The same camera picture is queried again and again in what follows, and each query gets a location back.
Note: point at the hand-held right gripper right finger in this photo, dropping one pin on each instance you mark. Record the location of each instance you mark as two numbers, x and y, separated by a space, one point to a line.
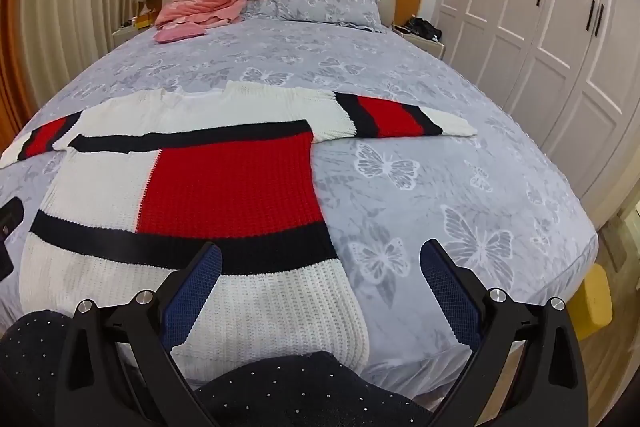
450 297

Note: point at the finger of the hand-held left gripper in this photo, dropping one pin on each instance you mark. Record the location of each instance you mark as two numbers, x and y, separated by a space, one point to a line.
9 217

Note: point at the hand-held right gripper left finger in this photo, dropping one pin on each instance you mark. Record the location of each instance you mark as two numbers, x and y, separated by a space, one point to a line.
192 302

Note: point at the white red navy knit sweater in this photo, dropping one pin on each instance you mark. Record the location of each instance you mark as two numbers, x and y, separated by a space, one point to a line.
235 187

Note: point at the person's dark sparkly clothing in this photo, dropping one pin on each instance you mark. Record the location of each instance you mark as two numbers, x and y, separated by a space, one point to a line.
300 392

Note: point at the yellow stool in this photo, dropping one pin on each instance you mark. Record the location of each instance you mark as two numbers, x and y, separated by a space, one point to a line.
595 302

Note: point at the beige nightstand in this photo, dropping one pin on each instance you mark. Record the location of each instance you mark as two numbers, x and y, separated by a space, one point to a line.
125 36
425 46

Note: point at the cream pleated curtain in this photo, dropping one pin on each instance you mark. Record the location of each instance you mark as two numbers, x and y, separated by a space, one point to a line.
75 7

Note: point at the small pink pillow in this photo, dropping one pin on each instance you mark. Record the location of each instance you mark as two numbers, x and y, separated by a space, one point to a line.
177 34

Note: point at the black bundle of items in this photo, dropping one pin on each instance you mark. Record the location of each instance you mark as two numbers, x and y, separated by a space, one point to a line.
422 28

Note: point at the white panelled wardrobe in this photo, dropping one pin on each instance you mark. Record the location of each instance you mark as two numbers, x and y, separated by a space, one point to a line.
540 32

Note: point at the grey butterfly print pillow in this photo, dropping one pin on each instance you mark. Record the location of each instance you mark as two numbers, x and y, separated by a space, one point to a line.
332 4
260 7

